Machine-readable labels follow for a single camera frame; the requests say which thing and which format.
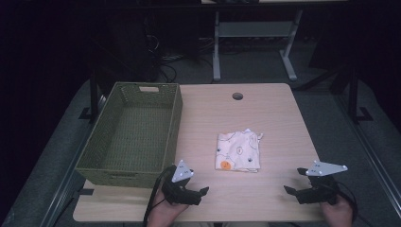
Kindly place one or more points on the folded cream printed cloth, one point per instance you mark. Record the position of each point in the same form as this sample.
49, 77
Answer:
238, 151

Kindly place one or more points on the person's right hand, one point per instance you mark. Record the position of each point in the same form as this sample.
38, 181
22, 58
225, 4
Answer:
336, 214

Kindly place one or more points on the green woven basket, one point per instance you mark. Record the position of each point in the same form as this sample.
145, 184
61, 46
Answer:
132, 135

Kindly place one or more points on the black metal stand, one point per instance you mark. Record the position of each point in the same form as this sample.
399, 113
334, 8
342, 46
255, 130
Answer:
353, 94
94, 94

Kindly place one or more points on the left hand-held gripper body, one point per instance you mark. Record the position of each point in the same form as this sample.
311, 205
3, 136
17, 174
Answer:
183, 196

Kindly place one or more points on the black tape strip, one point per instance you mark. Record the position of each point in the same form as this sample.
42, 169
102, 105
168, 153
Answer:
85, 191

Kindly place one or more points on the person's left hand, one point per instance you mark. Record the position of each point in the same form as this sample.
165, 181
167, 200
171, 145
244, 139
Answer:
164, 213

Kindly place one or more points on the white metal desk frame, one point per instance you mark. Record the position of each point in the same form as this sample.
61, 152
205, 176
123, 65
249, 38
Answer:
252, 29

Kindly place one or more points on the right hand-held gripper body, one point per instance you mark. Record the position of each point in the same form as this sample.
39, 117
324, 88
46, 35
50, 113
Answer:
321, 189

